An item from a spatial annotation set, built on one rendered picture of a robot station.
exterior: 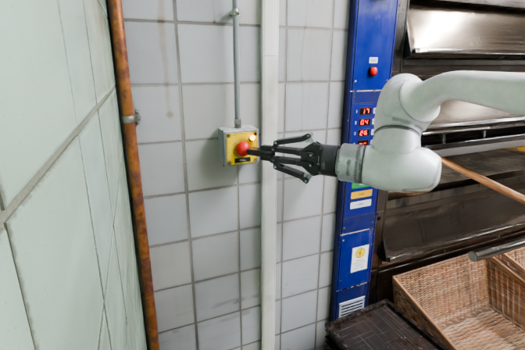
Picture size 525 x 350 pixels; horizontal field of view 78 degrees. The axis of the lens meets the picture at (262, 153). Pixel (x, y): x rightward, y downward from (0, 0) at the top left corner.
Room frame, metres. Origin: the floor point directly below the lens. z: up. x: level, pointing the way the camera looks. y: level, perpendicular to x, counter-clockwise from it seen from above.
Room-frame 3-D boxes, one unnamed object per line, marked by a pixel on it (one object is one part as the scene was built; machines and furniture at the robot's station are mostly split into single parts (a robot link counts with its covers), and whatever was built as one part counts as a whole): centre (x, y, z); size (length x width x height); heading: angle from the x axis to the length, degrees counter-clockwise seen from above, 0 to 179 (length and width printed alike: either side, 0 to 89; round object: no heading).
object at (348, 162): (0.72, -0.21, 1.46); 0.09 x 0.06 x 0.09; 156
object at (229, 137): (0.88, 0.07, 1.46); 0.10 x 0.07 x 0.10; 111
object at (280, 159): (0.78, -0.08, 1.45); 0.11 x 0.04 x 0.01; 66
